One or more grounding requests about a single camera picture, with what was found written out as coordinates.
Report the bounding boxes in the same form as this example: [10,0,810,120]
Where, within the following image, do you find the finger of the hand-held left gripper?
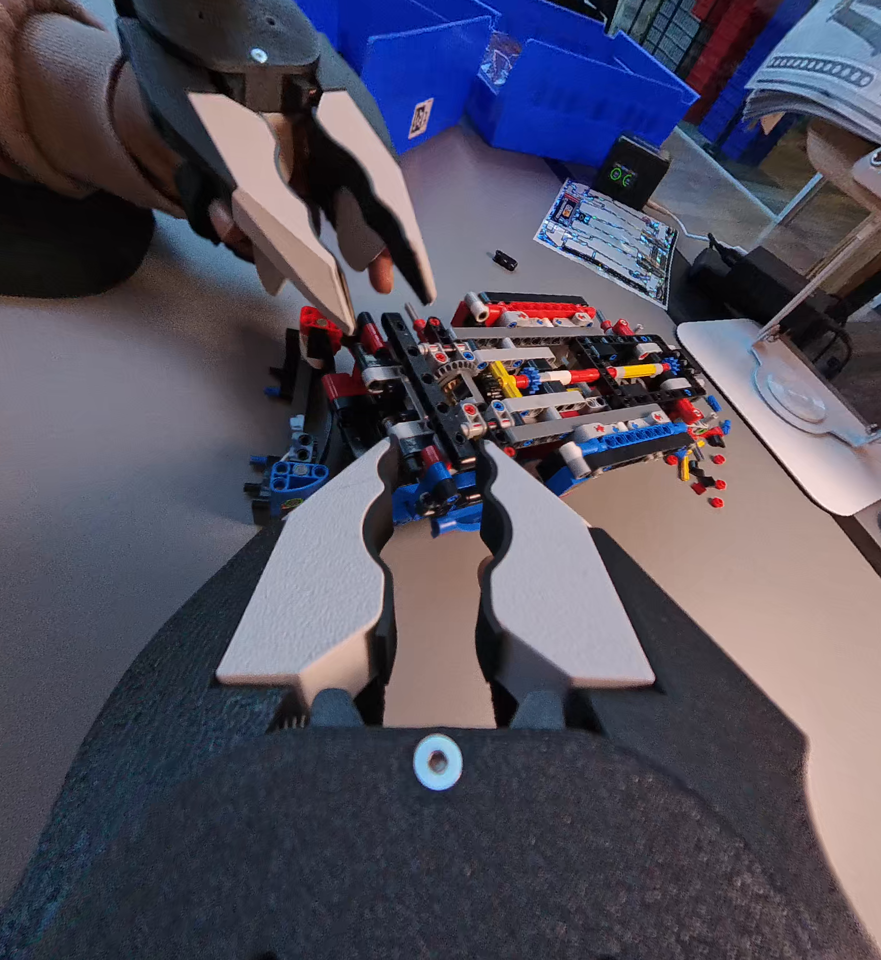
[294,90,438,306]
[187,91,358,335]

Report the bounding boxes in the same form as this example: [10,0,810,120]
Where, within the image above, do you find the lego instruction booklet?
[744,0,881,147]

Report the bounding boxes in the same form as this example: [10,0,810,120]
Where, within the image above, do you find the blue storage bin near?
[294,0,498,155]

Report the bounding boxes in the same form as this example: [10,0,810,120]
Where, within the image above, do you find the pile of small lego pieces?
[665,420,730,511]

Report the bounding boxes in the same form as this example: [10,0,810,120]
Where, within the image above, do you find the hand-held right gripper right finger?
[476,439,658,723]

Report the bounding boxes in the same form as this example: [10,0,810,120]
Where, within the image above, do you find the red blue lego car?
[320,291,728,537]

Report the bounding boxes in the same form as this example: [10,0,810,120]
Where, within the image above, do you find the stack of coloured crates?
[609,0,817,162]

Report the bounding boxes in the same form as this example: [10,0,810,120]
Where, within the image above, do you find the wooden bench frame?
[808,123,881,294]

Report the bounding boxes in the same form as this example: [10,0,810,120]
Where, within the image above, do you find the black lego chassis frame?
[244,306,353,520]

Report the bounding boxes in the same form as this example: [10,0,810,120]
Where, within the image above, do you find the lego sticker sheet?
[534,178,679,309]

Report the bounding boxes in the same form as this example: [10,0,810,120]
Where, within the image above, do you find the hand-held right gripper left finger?
[215,437,402,724]

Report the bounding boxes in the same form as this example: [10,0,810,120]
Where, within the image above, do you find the white cable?
[646,198,712,241]

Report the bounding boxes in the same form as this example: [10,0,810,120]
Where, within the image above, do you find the blue plastic bin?
[466,0,700,168]

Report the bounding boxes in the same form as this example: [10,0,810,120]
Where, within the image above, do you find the white book stand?
[676,146,881,517]

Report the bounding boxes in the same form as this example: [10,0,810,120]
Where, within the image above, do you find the person's left hand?
[109,63,258,262]

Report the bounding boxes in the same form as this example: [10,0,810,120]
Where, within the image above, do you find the black device green display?
[590,135,673,211]

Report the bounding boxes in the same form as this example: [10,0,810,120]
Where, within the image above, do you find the black power adapter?
[691,243,854,354]

